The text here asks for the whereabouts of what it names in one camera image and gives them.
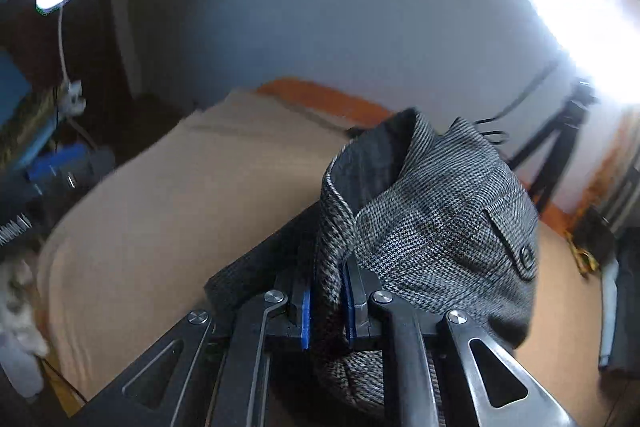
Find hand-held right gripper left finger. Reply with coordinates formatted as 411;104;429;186
75;261;313;427

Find grey houndstooth pants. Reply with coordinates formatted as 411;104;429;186
204;108;541;423

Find white fluffy cloth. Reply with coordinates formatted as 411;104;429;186
0;257;51;398

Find white power strip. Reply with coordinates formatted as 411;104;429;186
59;79;87;115

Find black cable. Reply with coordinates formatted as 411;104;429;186
472;62;563;146

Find black camera tripod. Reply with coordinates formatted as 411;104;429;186
505;79;598;214

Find blue plastic box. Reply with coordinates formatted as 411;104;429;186
27;144;86;182

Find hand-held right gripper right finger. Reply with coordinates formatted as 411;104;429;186
341;257;581;427

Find black and yellow strap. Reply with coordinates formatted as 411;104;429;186
562;229;598;279

